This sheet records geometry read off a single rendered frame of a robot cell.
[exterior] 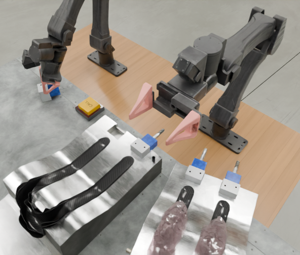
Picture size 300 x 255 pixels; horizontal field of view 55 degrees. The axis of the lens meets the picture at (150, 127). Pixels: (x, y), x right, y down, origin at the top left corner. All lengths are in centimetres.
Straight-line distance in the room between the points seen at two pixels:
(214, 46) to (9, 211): 70
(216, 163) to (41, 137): 62
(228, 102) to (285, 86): 171
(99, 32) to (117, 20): 196
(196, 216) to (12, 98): 86
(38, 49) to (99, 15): 29
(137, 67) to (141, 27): 175
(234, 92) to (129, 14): 244
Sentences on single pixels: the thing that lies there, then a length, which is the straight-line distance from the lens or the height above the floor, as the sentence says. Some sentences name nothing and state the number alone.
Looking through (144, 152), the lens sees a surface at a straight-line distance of 88.
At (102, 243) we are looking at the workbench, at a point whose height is 80.
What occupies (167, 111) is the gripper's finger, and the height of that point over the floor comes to 118.
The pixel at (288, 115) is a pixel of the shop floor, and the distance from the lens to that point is 241.
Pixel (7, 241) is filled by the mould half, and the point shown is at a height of 86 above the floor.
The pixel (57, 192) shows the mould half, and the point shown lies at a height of 92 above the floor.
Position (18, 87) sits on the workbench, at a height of 80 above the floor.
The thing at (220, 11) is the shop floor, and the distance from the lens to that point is 339.
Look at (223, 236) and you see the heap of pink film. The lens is 81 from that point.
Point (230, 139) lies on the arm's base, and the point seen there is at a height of 81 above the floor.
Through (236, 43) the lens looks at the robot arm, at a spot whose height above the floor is 123.
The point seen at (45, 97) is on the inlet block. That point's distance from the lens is 123.
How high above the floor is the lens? 165
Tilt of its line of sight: 52 degrees down
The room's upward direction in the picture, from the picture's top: straight up
